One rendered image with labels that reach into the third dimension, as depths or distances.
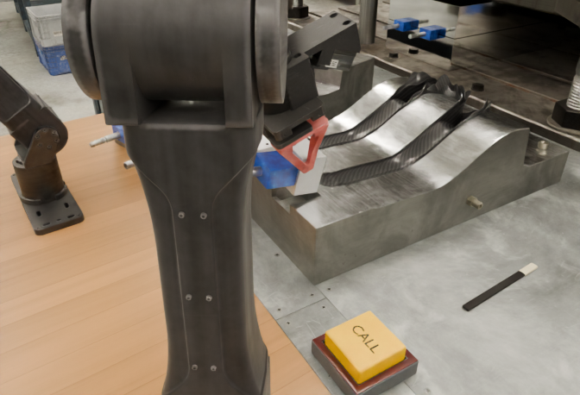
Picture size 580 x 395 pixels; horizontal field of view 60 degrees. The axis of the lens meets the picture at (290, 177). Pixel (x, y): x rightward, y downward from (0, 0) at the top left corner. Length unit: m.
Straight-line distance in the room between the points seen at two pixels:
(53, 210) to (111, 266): 0.17
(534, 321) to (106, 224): 0.59
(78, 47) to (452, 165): 0.59
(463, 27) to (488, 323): 0.99
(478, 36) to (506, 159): 0.78
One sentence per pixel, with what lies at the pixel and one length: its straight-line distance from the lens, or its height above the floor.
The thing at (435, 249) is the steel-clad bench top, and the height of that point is 0.80.
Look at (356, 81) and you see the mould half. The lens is 1.11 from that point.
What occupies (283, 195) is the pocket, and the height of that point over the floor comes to 0.87.
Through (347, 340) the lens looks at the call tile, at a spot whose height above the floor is 0.84.
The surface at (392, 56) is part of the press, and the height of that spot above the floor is 0.79.
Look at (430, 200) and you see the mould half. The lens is 0.71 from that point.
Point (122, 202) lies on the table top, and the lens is 0.85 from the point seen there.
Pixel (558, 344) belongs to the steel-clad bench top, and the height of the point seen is 0.80.
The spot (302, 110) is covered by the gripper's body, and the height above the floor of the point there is 1.03.
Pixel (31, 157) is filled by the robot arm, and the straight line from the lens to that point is 0.83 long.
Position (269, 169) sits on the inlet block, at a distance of 0.60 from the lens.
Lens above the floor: 1.24
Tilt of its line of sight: 31 degrees down
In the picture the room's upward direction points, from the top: straight up
